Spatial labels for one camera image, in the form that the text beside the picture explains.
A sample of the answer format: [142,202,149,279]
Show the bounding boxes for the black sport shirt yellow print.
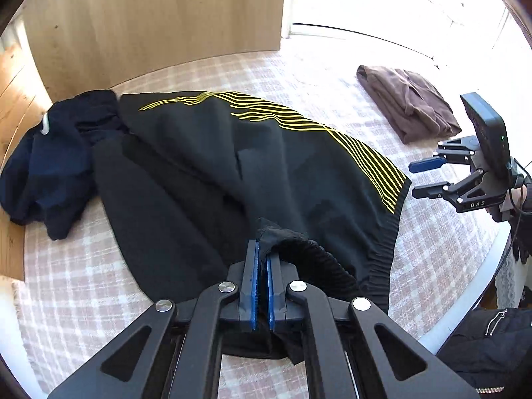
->
[92,89,413,366]

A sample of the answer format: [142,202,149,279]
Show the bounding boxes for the black jacket with zipper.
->
[437,308,532,398]

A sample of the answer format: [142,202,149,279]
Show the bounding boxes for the right hand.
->
[499,183,531,218]

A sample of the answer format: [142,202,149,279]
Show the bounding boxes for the folded brown garment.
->
[356,65,462,144]

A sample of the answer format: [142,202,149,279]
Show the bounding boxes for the white lace cloth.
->
[495,253,532,309]

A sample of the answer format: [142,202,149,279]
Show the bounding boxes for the pink plaid table cloth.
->
[1,55,499,392]

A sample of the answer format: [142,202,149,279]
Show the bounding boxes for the dark navy garment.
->
[1,90,128,240]

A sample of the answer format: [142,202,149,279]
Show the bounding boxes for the pine plank panel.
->
[0,20,53,282]

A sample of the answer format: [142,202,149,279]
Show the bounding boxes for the large light plywood board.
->
[23,0,283,101]

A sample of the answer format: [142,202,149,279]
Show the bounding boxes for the black cable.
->
[504,159,532,283]

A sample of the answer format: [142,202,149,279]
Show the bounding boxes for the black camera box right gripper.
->
[460,93,513,187]

